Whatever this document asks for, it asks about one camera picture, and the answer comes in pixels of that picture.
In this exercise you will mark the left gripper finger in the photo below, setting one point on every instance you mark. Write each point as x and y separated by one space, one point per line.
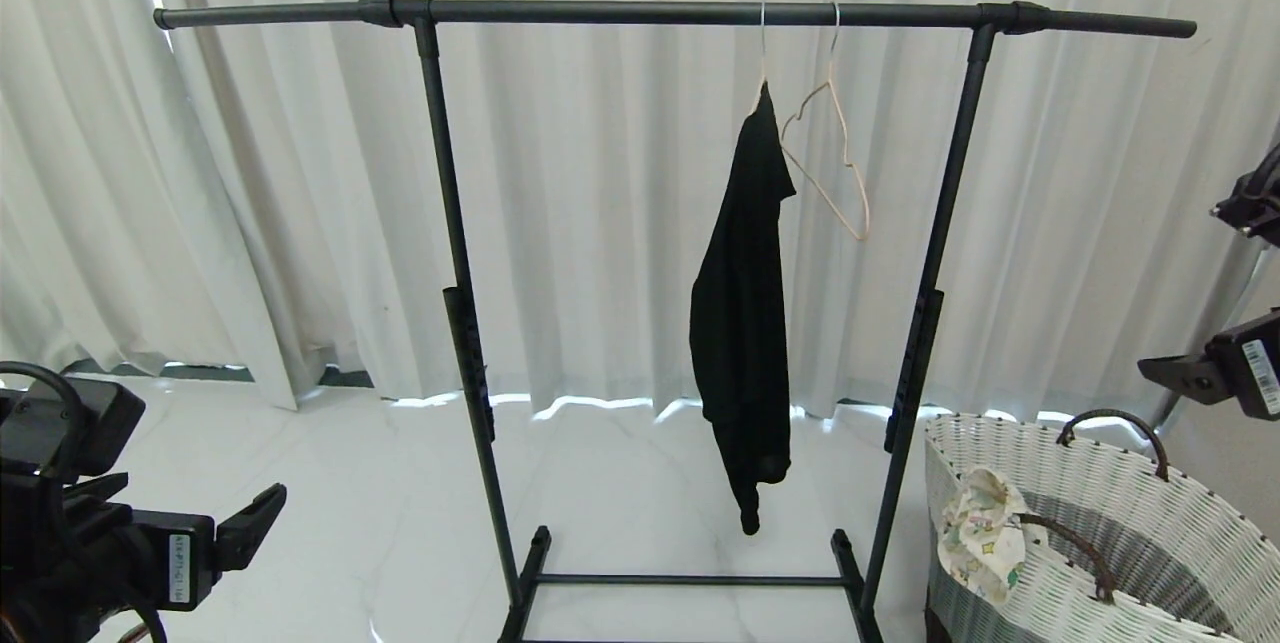
250 523

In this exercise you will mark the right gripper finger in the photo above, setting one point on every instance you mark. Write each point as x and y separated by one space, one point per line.
1175 373

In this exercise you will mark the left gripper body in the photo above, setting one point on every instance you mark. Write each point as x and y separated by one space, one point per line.
150 553

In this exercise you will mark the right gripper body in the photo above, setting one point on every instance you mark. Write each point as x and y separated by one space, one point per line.
1250 368

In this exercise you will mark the cream printed garment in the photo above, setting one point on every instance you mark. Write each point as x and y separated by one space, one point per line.
980 533

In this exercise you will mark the pink clothes hanger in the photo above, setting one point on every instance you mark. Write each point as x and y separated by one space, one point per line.
858 208
763 53

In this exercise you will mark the black garment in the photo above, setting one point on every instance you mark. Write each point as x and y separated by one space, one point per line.
740 323

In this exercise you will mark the white laundry basket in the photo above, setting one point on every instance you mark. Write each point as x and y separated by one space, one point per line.
1150 523

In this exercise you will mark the black clothes rack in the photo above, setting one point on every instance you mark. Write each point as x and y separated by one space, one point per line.
650 13

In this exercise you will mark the white curtain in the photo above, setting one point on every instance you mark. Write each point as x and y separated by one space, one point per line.
560 223

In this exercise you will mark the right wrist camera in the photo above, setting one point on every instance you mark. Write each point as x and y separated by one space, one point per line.
1250 208

